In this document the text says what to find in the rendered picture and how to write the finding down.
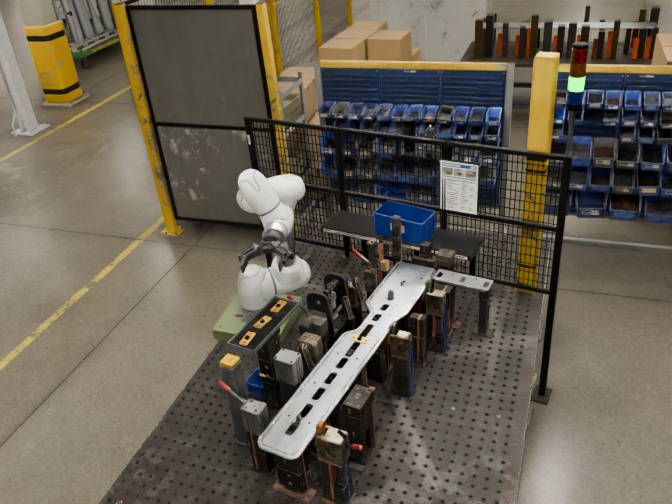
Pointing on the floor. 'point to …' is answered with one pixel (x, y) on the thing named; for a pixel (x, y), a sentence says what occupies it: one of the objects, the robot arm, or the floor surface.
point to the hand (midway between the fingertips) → (261, 267)
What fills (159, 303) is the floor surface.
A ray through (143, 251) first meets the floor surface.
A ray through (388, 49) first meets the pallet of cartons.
